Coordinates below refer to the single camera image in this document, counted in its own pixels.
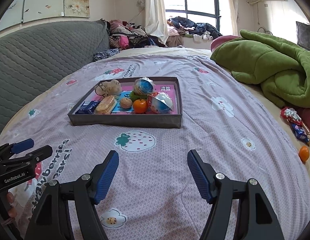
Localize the pile of clothes on sill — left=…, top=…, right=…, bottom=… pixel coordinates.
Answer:
left=166, top=16, right=222, bottom=42

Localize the red foil candy wrapper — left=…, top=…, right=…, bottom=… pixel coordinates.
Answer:
left=280, top=107, right=310, bottom=145

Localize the grey quilted headboard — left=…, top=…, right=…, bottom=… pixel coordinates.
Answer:
left=0, top=20, right=110, bottom=134

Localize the green fuzzy ring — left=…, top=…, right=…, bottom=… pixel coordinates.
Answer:
left=129, top=90, right=149, bottom=103

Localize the small orange fruit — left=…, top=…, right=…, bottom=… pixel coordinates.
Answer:
left=298, top=146, right=310, bottom=163

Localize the dark patterned cloth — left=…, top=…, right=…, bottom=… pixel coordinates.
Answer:
left=93, top=48, right=120, bottom=62

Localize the walnut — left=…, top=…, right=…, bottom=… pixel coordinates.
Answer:
left=120, top=98, right=133, bottom=109

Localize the pile of clothes left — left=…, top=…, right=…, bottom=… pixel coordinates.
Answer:
left=106, top=20, right=166, bottom=50

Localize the black wall television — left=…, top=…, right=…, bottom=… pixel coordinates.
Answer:
left=296, top=21, right=310, bottom=51

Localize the orange packaged cracker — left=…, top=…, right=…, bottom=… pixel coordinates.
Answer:
left=94, top=95, right=117, bottom=114

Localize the floral wall panel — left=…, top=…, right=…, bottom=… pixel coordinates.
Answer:
left=0, top=0, right=90, bottom=31

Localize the white curtain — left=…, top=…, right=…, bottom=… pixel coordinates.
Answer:
left=145, top=0, right=169, bottom=44

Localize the pink pillow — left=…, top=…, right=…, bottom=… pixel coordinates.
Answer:
left=210, top=35, right=239, bottom=52

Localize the beige mesh drawstring pouch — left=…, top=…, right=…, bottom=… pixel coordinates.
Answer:
left=95, top=80, right=122, bottom=97

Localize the brown shallow cardboard tray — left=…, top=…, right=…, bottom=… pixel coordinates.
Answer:
left=67, top=76, right=183, bottom=128

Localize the surprise egg toy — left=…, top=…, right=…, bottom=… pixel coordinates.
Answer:
left=147, top=92, right=174, bottom=114
left=133, top=77, right=155, bottom=95

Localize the pink and blue book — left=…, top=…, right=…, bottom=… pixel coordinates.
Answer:
left=111, top=85, right=178, bottom=115

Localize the pink strawberry bedsheet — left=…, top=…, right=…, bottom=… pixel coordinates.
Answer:
left=0, top=55, right=310, bottom=239

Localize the orange tangerine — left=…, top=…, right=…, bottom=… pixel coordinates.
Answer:
left=132, top=99, right=148, bottom=114

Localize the green plush blanket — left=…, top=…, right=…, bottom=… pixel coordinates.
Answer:
left=211, top=30, right=310, bottom=108

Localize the person's left hand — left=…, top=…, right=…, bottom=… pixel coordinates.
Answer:
left=6, top=192, right=17, bottom=218

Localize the blue snack packet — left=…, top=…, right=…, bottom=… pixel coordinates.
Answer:
left=75, top=100, right=100, bottom=114

